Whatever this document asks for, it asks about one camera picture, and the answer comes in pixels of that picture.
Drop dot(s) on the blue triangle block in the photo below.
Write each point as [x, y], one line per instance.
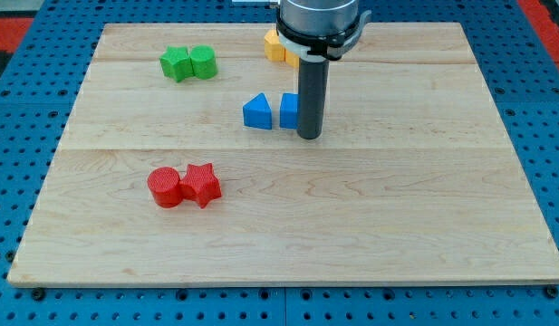
[257, 113]

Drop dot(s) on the wooden board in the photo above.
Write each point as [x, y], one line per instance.
[414, 180]

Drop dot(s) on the red star block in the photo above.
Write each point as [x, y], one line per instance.
[200, 184]

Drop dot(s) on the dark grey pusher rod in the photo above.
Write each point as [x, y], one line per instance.
[312, 85]

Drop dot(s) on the green star block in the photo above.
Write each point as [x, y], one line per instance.
[176, 64]

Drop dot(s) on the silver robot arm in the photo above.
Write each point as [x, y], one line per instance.
[318, 17]

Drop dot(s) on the yellow hexagon block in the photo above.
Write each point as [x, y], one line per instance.
[274, 50]

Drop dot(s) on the red cylinder block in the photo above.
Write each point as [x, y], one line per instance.
[163, 184]

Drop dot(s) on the blue cube block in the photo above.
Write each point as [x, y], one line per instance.
[289, 111]

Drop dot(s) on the green cylinder block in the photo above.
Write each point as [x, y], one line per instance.
[203, 59]

